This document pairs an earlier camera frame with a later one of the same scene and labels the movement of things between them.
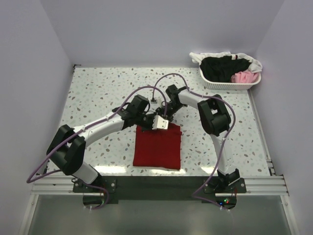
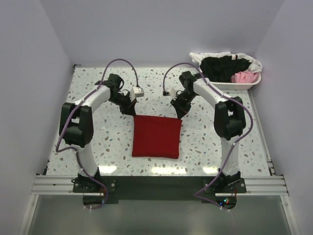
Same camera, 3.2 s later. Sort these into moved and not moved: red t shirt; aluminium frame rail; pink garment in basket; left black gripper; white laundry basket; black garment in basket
Moved: left black gripper; red t shirt
Not moved: aluminium frame rail; pink garment in basket; black garment in basket; white laundry basket
